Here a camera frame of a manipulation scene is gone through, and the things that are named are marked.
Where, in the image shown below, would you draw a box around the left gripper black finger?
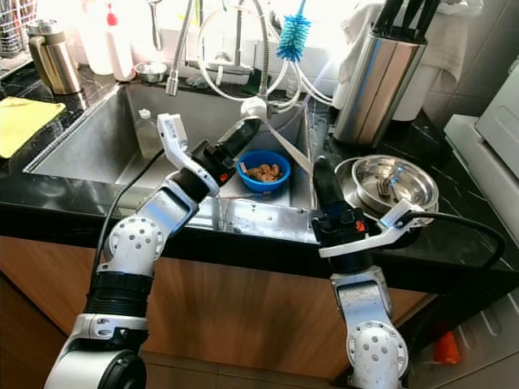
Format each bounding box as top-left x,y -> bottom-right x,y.
234,120 -> 262,160
227,120 -> 255,153

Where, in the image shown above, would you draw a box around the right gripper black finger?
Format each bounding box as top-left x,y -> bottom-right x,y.
312,156 -> 332,210
330,157 -> 351,209

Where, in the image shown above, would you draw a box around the white-headed grey utensil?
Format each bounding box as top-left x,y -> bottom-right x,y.
240,97 -> 315,174

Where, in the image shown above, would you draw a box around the stainless steel kitchen sink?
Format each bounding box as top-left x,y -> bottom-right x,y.
23,81 -> 317,242

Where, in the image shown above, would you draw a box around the brown fried food pieces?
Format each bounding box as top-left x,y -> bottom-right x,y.
243,162 -> 285,183

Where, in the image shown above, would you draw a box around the blue plastic bowl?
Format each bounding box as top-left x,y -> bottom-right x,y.
235,149 -> 291,194

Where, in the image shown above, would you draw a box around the white soap tray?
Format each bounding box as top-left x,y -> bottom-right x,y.
185,58 -> 248,84

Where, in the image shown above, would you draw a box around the clear plastic bottle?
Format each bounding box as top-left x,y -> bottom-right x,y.
134,109 -> 161,159

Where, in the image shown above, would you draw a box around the steel gooseneck faucet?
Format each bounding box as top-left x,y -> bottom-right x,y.
231,0 -> 272,102

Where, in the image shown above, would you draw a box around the flexible steel spray faucet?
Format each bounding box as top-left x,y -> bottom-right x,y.
166,0 -> 204,96

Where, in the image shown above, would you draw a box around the stainless steel knife block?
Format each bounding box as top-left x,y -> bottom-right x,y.
332,28 -> 429,147

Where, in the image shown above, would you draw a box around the small steel condiment bowl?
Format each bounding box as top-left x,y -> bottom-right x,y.
134,61 -> 169,84

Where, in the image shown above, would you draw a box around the blue bottle brush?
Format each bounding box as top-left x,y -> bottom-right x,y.
276,0 -> 313,62

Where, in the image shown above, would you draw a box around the wooden base cabinet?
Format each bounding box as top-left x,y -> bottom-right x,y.
0,235 -> 439,382

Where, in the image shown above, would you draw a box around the hanging steel ladle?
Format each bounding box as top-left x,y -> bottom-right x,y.
148,0 -> 167,51

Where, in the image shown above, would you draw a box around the white squeeze bottle red cap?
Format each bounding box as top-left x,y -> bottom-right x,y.
104,4 -> 135,82

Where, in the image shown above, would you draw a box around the white appliance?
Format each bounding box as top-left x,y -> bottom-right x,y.
444,81 -> 519,244

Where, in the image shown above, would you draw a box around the orange object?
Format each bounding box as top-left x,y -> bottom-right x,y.
431,328 -> 461,365

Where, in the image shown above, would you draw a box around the large white plastic bottle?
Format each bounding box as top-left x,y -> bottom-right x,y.
79,0 -> 113,75

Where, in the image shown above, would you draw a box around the yellow cleaning cloth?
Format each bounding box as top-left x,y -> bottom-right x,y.
0,97 -> 67,160

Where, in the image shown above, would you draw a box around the gold steel thermos jug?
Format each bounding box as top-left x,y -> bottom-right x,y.
26,19 -> 82,95

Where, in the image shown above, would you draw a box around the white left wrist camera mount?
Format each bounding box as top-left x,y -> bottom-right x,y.
157,113 -> 221,198

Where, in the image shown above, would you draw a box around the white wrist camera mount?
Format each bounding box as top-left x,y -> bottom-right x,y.
157,113 -> 221,198
319,199 -> 431,260

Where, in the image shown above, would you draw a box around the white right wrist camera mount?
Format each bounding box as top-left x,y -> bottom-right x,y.
319,199 -> 431,260

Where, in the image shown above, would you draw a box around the white flexible hose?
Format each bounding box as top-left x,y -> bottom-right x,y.
196,8 -> 333,106

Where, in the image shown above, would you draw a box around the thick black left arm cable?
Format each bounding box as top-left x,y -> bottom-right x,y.
96,148 -> 165,280

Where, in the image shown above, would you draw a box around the black-handled knife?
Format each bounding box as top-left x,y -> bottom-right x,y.
391,0 -> 424,35
373,0 -> 406,33
410,0 -> 445,37

